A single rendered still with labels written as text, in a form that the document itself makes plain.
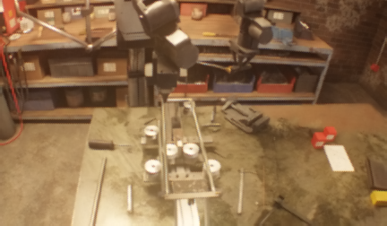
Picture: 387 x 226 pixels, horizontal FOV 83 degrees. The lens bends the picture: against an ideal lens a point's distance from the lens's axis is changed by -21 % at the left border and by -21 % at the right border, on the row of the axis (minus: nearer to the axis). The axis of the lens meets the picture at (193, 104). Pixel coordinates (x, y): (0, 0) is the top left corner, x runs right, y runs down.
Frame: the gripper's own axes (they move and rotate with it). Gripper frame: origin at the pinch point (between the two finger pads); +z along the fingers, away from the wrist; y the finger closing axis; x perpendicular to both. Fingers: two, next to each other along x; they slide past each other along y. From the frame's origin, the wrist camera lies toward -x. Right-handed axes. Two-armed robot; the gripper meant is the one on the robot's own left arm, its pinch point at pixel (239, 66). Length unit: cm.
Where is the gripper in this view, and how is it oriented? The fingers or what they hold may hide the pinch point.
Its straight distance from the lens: 99.0
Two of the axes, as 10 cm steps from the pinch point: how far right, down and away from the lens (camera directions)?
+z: -1.1, 7.6, 6.4
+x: -8.6, 2.4, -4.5
